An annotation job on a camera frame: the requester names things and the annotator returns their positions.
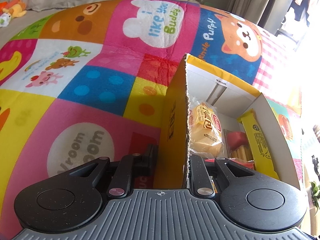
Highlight yellow snack bar packet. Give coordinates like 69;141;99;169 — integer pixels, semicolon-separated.
238;109;279;180

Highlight red wafer stick packet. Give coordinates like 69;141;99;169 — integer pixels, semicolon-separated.
200;129;255;170

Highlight yellow cardboard box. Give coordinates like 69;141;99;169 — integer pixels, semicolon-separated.
153;54;303;189

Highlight orange plush toy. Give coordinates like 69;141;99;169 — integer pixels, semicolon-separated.
2;0;27;18

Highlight potted plants on sill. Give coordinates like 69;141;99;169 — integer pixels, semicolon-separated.
310;181;320;213

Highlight bun packet inside box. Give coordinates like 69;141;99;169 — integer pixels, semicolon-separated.
189;97;223;159

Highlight white small plush toy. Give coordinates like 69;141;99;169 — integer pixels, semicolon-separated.
0;13;11;28

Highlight colourful cartoon play mat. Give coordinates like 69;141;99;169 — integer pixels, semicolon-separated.
0;0;311;240

